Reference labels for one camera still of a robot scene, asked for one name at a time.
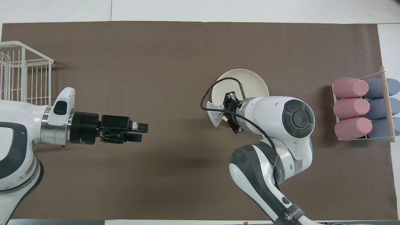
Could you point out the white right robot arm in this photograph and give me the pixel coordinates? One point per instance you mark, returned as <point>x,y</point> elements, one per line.
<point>268,109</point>

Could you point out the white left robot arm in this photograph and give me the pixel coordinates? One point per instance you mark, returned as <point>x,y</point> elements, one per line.
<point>28,109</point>

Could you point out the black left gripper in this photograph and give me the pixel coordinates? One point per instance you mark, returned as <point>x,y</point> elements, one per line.
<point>84,128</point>

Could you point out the brown table mat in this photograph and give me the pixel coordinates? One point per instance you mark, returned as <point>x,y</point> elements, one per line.
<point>156,62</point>

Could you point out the blue plastic cup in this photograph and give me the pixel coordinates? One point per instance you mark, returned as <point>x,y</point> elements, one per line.
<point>379,129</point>
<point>378,109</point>
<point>376,89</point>

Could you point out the pink plastic cup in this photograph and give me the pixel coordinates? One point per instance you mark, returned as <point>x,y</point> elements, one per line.
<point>353,128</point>
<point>351,108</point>
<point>350,87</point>

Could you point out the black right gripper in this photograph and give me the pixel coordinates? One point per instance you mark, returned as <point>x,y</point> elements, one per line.
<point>234,109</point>

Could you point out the cream round plate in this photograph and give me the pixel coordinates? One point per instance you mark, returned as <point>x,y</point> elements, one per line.
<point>253,84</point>

